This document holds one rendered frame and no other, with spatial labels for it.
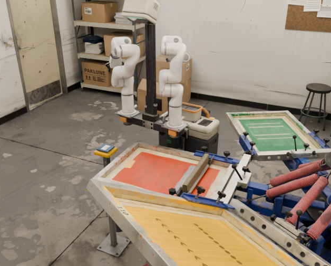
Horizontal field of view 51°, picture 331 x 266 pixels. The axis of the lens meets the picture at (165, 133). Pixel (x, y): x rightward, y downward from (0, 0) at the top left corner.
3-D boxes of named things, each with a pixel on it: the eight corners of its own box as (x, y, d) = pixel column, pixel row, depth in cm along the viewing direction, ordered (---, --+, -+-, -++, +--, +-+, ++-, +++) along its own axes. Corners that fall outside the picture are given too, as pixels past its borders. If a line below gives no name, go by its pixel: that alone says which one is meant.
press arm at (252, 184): (236, 190, 211) (237, 183, 208) (239, 184, 216) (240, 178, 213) (265, 197, 204) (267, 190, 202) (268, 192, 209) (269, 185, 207)
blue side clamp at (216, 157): (193, 161, 251) (193, 153, 247) (195, 158, 255) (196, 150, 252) (234, 171, 239) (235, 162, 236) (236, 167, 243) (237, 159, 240)
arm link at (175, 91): (183, 107, 249) (183, 86, 242) (164, 107, 249) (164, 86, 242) (183, 102, 257) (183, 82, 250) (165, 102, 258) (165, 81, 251)
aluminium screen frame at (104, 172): (92, 183, 224) (91, 178, 222) (136, 144, 271) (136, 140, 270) (209, 217, 194) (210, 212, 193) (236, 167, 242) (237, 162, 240)
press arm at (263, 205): (140, 182, 242) (140, 174, 239) (145, 177, 246) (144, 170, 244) (337, 235, 195) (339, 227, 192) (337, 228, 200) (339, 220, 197)
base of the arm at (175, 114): (174, 118, 270) (174, 99, 263) (188, 122, 264) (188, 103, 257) (163, 125, 258) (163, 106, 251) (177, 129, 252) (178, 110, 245)
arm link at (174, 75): (186, 48, 226) (157, 48, 226) (185, 99, 247) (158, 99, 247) (186, 40, 238) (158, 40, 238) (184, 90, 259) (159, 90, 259)
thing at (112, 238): (96, 249, 301) (85, 152, 259) (110, 233, 319) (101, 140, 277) (118, 257, 293) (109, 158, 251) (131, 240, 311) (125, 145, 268)
